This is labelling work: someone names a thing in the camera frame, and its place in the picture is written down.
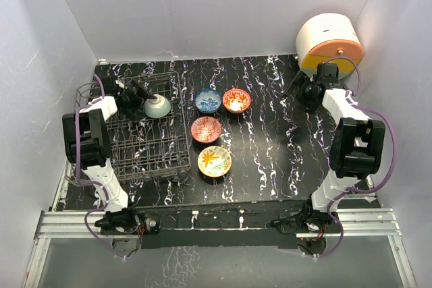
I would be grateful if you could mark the grey wire dish rack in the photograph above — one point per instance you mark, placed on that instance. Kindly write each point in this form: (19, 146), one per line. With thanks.
(148, 148)

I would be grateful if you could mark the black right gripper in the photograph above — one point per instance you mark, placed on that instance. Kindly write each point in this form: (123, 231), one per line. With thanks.
(302, 80)

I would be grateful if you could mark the orange leaf patterned bowl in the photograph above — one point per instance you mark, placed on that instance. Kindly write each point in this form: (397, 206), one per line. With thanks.
(236, 100)

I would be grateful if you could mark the white round drawer cabinet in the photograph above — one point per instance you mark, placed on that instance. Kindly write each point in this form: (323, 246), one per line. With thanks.
(328, 36)

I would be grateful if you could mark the red geometric patterned bowl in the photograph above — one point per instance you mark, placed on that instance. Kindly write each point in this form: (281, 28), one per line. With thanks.
(206, 129)

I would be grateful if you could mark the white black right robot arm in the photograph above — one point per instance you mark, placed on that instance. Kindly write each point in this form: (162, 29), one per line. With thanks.
(355, 152)

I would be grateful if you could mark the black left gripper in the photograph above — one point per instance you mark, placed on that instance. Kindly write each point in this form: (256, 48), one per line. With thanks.
(140, 99)

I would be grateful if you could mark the pale green ceramic bowl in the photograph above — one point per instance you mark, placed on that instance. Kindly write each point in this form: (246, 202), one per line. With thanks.
(157, 107)

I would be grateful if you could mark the aluminium frame rail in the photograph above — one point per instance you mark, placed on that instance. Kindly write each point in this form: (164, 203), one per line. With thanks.
(220, 245)

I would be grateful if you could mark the yellow star patterned bowl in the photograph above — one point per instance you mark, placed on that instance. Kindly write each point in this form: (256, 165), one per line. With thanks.
(214, 161)

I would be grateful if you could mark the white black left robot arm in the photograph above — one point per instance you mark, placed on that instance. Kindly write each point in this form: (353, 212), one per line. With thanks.
(88, 147)

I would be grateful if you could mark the blue patterned bowl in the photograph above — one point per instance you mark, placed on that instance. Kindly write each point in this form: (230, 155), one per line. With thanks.
(208, 100)

